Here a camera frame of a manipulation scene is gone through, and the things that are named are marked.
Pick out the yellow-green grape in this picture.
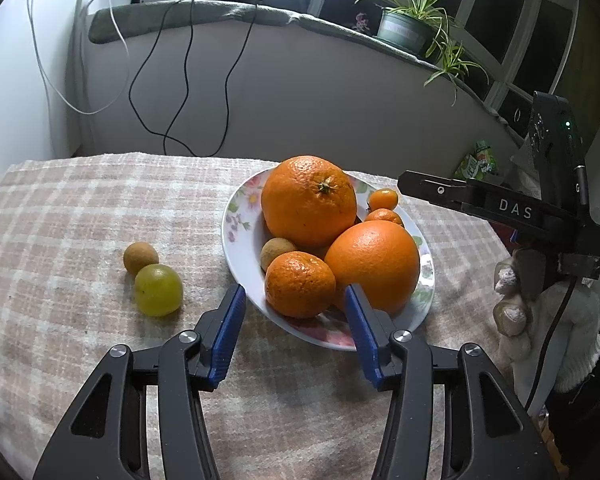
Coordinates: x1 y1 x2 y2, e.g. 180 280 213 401
133 264 185 318

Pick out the green snack packet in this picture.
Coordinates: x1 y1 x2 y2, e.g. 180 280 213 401
454 140 501 181

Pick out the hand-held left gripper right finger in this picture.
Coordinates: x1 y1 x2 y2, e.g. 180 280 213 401
344 283 558 480

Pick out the beige plaid tablecloth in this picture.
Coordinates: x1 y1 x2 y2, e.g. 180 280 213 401
0 152 546 480

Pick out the brown longan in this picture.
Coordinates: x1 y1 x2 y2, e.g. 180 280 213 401
123 242 160 276
260 237 298 272

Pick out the medium tangerine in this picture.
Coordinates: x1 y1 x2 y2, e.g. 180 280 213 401
264 251 337 319

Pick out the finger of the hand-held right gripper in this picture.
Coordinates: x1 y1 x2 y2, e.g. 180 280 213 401
397 169 557 231

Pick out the potted spider plant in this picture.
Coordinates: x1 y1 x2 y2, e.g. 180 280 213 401
354 0 490 106

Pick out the looped black cable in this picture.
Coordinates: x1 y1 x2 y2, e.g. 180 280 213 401
128 0 261 158

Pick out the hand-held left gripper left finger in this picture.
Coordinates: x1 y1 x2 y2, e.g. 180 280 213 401
32 283 247 480

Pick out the large orange with stem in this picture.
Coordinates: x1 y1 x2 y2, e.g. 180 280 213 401
260 155 358 248

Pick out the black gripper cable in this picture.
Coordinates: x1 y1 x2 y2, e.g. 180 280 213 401
524 275 579 413

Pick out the large smooth orange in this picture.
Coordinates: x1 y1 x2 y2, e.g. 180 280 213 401
324 220 421 315

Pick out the person's right forearm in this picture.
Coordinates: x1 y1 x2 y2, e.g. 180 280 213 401
545 332 600 466

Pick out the small orange kumquat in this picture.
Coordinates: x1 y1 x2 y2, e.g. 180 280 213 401
364 208 405 228
368 188 399 212

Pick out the floral white plate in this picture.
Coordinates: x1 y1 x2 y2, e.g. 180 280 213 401
222 167 436 352

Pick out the person's right hand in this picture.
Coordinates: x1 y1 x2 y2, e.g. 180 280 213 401
494 250 600 393

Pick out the white cable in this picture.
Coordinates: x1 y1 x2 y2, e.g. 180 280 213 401
26 0 131 116

